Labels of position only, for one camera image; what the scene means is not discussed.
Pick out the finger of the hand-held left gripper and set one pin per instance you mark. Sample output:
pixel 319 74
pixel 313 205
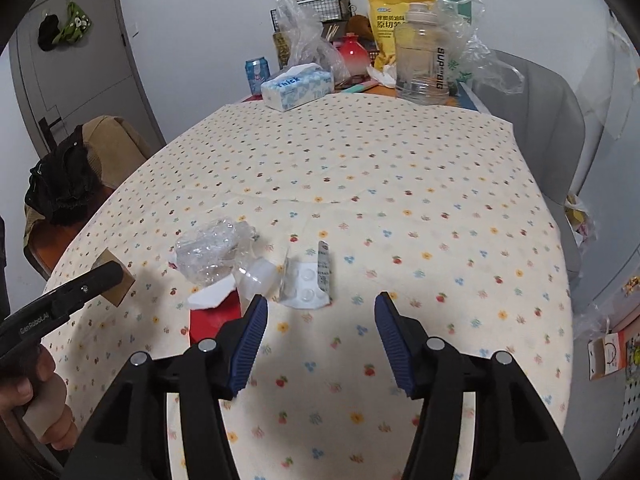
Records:
pixel 85 290

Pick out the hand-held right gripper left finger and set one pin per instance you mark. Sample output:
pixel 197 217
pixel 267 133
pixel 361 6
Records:
pixel 247 345

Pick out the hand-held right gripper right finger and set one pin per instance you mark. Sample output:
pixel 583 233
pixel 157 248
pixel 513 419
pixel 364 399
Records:
pixel 395 345

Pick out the small cardboard box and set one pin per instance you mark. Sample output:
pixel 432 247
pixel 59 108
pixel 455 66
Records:
pixel 119 291

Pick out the red packet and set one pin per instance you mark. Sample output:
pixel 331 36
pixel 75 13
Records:
pixel 215 325

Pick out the white paper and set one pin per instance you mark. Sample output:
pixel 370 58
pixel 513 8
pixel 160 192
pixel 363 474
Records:
pixel 210 296

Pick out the silver blister pack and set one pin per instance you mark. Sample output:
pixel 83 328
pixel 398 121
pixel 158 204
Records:
pixel 305 285

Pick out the clear plastic packaging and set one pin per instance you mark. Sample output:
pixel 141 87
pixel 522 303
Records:
pixel 210 250

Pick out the person's left hand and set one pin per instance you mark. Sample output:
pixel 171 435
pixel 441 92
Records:
pixel 17 380

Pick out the orange wooden chair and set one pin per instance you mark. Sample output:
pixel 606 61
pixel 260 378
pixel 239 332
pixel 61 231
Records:
pixel 55 255

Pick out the black garment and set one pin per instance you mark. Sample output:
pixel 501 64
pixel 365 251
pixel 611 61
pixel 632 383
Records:
pixel 65 175

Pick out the floral patterned tablecloth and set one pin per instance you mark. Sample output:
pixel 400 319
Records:
pixel 400 185

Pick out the clear plastic sheet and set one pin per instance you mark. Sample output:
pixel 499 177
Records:
pixel 597 320

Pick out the grey door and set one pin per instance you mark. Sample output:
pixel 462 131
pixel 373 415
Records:
pixel 95 80

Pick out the orange white box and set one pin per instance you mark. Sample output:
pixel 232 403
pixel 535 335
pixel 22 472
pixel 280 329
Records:
pixel 607 357

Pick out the plastic bag with yellow item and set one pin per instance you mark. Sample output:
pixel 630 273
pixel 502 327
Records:
pixel 580 220

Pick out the yellow green package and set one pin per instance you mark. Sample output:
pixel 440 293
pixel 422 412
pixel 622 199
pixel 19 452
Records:
pixel 634 350

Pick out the black hanging hat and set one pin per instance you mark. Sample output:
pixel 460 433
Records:
pixel 49 34

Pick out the teal and pink stick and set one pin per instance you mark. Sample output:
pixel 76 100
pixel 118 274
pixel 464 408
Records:
pixel 356 86

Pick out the blue white tissue box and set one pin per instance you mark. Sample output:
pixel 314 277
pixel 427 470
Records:
pixel 295 87

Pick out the grey upholstered chair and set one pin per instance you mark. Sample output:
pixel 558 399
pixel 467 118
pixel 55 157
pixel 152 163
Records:
pixel 545 125

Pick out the green plush hanging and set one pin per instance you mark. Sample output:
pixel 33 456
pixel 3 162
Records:
pixel 75 22

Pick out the blue drink can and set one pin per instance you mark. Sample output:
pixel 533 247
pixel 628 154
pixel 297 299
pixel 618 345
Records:
pixel 256 75

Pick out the small white crumpled tissue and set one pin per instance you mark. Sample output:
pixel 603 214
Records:
pixel 382 75

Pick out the clear large water bottle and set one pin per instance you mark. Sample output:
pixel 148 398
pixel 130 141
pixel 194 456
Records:
pixel 425 60

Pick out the red white vase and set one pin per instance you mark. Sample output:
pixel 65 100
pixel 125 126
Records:
pixel 354 55

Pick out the clear crinkled plastic bag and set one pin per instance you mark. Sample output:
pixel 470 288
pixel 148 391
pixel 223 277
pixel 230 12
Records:
pixel 310 50

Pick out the bundle of wooden sticks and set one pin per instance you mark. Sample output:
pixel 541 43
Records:
pixel 332 31

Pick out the yellow snack bag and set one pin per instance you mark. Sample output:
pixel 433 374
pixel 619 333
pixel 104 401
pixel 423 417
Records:
pixel 387 25

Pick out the small white wall switch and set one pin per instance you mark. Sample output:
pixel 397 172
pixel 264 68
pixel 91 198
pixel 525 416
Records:
pixel 135 30

